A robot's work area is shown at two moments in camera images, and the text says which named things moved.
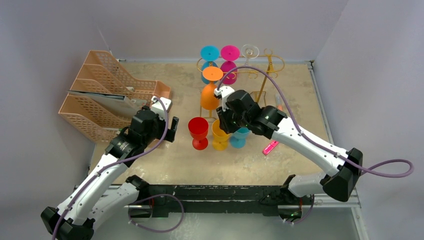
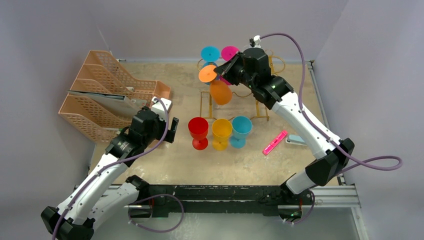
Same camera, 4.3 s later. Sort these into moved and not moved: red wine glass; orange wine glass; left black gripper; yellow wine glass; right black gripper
Moved: right black gripper; orange wine glass
Not moved: red wine glass; yellow wine glass; left black gripper
